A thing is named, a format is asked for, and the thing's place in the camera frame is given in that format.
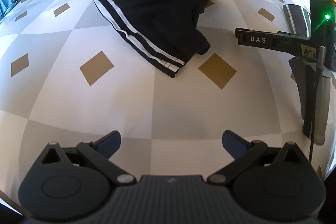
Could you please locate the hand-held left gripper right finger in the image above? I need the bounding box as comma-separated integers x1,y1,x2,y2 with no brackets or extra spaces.
207,130,303,186

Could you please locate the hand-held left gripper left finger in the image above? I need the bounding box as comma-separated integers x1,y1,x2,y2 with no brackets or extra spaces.
41,130,137,186

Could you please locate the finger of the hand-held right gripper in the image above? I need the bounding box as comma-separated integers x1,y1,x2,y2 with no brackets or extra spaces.
234,28,311,57

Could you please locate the black white-striped t-shirt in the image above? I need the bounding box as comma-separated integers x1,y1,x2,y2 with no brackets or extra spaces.
84,0,260,79

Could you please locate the dark grey striped object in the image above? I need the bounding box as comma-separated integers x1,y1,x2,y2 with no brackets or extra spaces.
283,4,312,36

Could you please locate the grey white checkered tablecloth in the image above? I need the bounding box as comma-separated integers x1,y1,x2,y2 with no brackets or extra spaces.
0,0,336,214

